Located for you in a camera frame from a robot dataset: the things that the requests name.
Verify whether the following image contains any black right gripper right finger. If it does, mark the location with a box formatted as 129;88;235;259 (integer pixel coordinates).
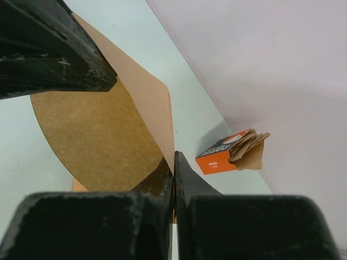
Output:
175;152;339;259

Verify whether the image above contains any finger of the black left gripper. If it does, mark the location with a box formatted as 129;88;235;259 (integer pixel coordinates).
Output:
1;1;117;99

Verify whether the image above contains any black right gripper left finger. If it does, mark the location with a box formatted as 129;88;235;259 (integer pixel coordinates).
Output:
1;160;174;259

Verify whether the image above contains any brown paper coffee filter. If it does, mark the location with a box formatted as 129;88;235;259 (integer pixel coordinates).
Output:
30;17;175;191

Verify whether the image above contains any orange coffee filter box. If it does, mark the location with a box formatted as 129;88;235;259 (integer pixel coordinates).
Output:
195;129;251;175

